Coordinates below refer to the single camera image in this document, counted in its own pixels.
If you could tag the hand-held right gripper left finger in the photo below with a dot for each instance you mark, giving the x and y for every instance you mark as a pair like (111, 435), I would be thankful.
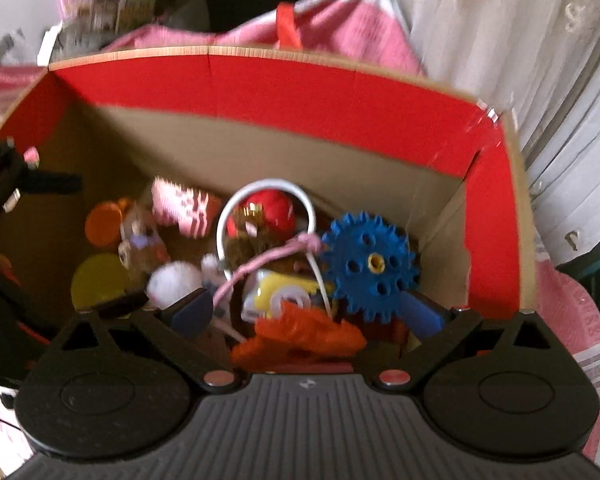
(192, 312)

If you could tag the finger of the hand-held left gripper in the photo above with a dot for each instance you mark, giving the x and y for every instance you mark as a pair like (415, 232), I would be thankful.
(50, 183)

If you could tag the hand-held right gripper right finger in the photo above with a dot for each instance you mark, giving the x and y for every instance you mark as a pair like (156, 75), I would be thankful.
(420, 315)

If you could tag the blue toy gear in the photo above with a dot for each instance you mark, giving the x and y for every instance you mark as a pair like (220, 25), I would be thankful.
(365, 270)

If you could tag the brown hat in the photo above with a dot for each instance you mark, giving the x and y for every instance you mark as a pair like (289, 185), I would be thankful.
(250, 252)

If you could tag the pink sunglasses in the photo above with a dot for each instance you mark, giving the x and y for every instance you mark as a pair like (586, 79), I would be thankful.
(260, 262)

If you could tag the orange toy water gun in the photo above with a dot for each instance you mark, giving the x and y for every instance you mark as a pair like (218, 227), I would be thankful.
(300, 340)

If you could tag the red cardboard box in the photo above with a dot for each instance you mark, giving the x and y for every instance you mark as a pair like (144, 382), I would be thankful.
(280, 85)

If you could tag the white fluffy toy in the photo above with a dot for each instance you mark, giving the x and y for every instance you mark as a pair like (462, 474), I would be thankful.
(172, 280)

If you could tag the orange plastic lid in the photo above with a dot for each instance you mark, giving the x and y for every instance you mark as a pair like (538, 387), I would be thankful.
(105, 220)

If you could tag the yellow and white toy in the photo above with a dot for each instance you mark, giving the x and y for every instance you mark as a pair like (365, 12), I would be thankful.
(270, 292)

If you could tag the brown toy figure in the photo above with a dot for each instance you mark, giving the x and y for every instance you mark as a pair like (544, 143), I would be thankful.
(140, 240)

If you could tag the white plastic hoop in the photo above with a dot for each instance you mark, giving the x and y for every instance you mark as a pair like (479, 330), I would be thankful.
(222, 220)

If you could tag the yellow plastic disc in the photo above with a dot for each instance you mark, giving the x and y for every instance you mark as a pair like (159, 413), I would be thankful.
(97, 282)

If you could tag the pink striped packet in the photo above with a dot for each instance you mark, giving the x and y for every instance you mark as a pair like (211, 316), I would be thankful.
(182, 205)

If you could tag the red round ornament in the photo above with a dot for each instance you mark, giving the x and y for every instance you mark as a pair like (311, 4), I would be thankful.
(272, 207)

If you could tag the pink striped blanket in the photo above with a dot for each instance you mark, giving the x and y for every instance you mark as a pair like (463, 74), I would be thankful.
(370, 35)

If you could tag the white curtain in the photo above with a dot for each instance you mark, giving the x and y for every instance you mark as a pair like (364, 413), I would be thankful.
(505, 35)

